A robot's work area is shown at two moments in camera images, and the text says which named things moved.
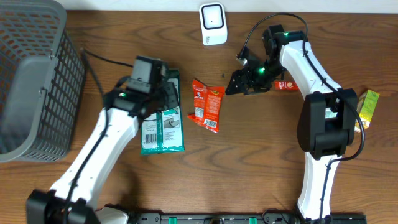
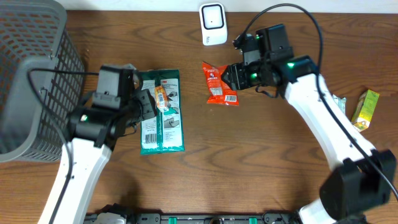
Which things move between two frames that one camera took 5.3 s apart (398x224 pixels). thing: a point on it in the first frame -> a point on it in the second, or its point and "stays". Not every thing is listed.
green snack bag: x=163 y=132 stays
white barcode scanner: x=213 y=23 stays
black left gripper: x=171 y=88 -> x=147 y=96
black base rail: x=242 y=218 stays
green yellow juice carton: x=366 y=106 stays
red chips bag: x=208 y=102 -> x=219 y=93
